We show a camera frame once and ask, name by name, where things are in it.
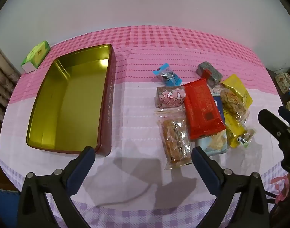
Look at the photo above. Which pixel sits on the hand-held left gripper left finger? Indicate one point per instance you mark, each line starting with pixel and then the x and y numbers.
pixel 84 163

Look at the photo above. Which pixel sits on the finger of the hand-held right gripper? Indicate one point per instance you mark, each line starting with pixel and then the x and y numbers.
pixel 271 123
pixel 289 120

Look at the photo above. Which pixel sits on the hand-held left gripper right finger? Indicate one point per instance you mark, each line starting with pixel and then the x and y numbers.
pixel 202 163

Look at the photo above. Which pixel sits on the clear brown pastry packet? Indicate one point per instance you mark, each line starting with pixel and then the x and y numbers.
pixel 176 142

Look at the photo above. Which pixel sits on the clear cookie packet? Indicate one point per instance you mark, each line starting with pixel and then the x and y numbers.
pixel 233 102

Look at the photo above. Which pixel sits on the red snack packet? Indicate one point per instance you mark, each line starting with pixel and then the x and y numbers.
pixel 202 109

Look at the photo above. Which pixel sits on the yellow snack packet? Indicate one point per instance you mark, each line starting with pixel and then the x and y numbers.
pixel 235 82
pixel 235 133

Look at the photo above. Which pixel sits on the red tin box gold inside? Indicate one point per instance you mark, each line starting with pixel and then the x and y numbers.
pixel 71 99

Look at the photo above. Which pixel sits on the grey speckled snack block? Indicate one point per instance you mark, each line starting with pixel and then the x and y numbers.
pixel 210 72

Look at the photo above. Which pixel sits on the blue candy packet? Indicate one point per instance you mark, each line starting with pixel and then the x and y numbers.
pixel 168 76

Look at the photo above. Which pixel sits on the light blue snack packet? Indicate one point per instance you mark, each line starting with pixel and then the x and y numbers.
pixel 214 146

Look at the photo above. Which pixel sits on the dark wooden side table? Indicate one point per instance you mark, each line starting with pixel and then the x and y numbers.
pixel 275 87

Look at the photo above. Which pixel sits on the floral patterned box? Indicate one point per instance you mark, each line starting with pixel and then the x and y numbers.
pixel 283 82

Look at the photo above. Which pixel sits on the pink ribbon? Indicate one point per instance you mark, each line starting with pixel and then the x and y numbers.
pixel 281 190

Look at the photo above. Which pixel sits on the dark blue snack packet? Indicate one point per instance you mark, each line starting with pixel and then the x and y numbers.
pixel 220 109

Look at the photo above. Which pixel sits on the pink floral snack packet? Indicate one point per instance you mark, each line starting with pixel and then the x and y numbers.
pixel 170 97

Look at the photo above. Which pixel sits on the pink checkered tablecloth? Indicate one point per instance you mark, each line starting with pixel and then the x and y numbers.
pixel 140 59

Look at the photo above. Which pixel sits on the green tissue pack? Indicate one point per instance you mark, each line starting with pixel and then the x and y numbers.
pixel 35 54

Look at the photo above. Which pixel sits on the patterned beige curtain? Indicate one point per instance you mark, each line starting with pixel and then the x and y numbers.
pixel 2 76

